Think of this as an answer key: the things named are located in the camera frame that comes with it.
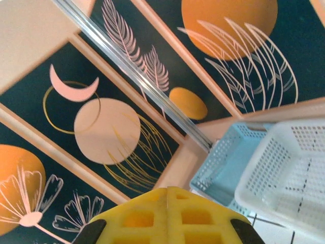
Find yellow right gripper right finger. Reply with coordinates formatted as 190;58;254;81
167;186;266;244

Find white plastic basket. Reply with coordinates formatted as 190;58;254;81
235;118;325;237

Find aluminium frame post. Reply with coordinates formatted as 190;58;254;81
52;0;214;154

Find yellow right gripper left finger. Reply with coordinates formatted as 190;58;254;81
72;187;168;244

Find light blue plastic basket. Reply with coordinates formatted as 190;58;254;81
189;121;276;217

